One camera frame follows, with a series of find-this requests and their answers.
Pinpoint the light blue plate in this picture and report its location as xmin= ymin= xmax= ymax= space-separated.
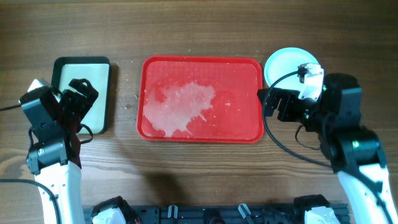
xmin=263 ymin=47 xmax=319 ymax=86

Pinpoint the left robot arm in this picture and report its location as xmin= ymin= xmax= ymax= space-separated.
xmin=19 ymin=79 xmax=98 ymax=223

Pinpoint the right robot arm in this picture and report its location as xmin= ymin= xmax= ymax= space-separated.
xmin=257 ymin=73 xmax=397 ymax=223

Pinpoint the black water tray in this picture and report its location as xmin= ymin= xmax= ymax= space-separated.
xmin=51 ymin=56 xmax=111 ymax=134

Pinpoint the red plastic tray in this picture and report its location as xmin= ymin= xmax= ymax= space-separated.
xmin=137 ymin=55 xmax=264 ymax=144

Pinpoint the right black cable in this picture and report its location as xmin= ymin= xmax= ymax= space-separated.
xmin=262 ymin=70 xmax=397 ymax=224

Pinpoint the black cable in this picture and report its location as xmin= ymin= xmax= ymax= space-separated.
xmin=262 ymin=70 xmax=397 ymax=224
xmin=0 ymin=104 xmax=63 ymax=224

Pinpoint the left black cable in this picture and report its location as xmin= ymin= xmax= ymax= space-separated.
xmin=0 ymin=104 xmax=63 ymax=224

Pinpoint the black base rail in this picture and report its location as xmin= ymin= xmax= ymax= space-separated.
xmin=82 ymin=195 xmax=351 ymax=224

